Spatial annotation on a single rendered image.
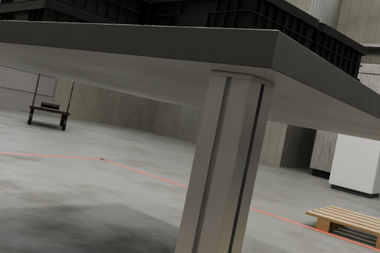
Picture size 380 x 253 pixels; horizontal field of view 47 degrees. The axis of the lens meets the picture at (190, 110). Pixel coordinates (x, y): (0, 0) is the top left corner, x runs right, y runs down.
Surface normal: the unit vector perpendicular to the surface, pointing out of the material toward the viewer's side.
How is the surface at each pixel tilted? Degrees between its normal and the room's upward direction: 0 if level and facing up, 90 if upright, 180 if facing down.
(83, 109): 90
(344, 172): 90
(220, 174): 90
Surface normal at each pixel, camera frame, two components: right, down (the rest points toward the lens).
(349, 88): 0.77, 0.15
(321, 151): -0.60, -0.14
